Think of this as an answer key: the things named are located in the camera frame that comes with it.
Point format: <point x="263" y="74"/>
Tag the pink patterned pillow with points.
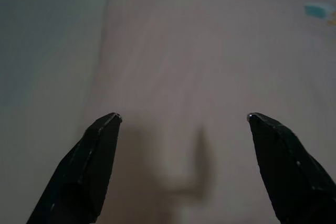
<point x="189" y="51"/>

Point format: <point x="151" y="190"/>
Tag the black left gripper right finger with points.
<point x="291" y="171"/>

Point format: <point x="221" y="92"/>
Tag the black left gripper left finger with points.
<point x="84" y="171"/>

